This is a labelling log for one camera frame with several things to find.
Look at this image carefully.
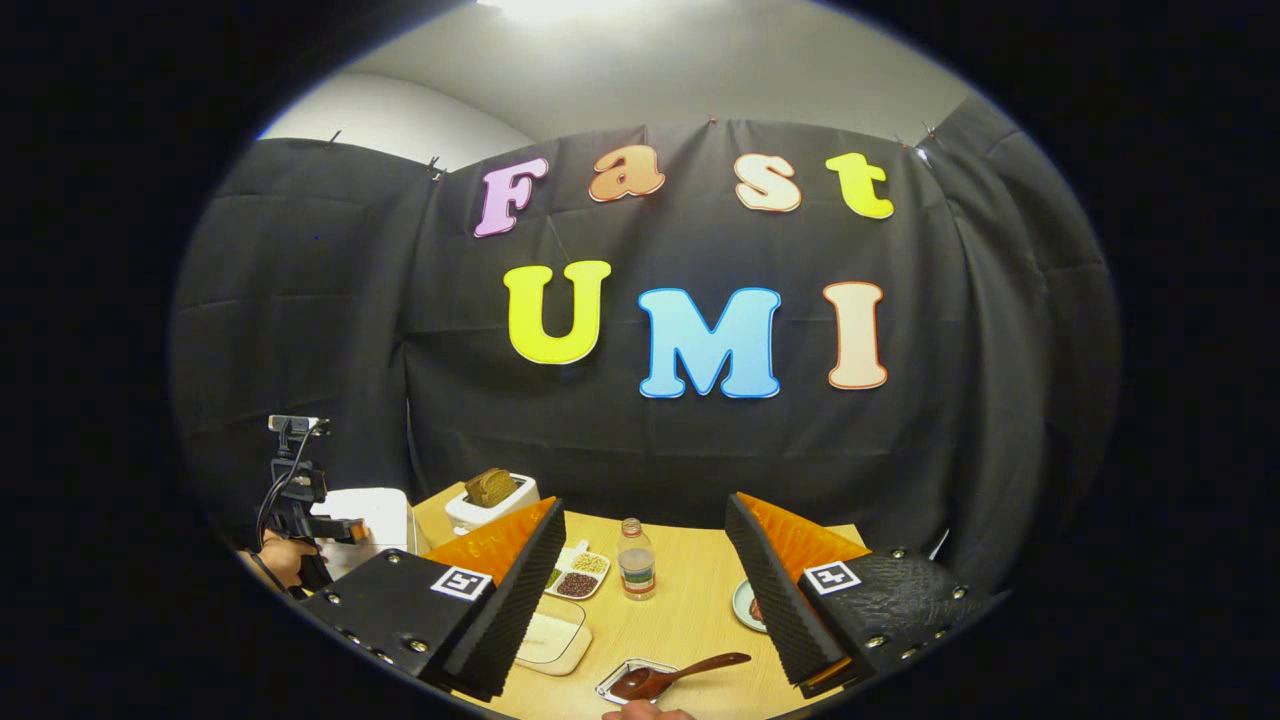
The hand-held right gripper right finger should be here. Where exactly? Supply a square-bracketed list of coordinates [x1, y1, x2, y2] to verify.
[725, 492, 991, 699]

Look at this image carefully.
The ceiling light panel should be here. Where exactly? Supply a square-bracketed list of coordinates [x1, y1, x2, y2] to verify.
[480, 0, 641, 26]

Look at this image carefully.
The clear plastic bottle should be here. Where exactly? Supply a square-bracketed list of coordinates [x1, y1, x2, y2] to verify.
[617, 518, 657, 601]

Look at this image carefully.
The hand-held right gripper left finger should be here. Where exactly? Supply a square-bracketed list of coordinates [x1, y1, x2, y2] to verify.
[300, 497, 567, 703]

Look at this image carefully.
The white toaster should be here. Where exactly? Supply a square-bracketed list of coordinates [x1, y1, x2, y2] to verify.
[445, 474, 541, 536]

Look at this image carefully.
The brown wooden spoon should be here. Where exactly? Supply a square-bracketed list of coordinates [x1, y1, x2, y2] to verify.
[610, 652, 752, 701]

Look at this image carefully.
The black backdrop cloth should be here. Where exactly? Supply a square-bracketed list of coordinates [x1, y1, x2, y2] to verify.
[170, 95, 1121, 591]

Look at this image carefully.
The white divided bean dish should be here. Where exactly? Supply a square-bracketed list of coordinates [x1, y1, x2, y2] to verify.
[545, 548, 611, 601]

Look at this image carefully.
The clear container of rice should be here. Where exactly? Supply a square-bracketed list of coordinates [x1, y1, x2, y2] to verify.
[515, 595, 593, 676]

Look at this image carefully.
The pale green plate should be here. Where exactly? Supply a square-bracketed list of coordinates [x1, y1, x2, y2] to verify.
[733, 578, 769, 634]

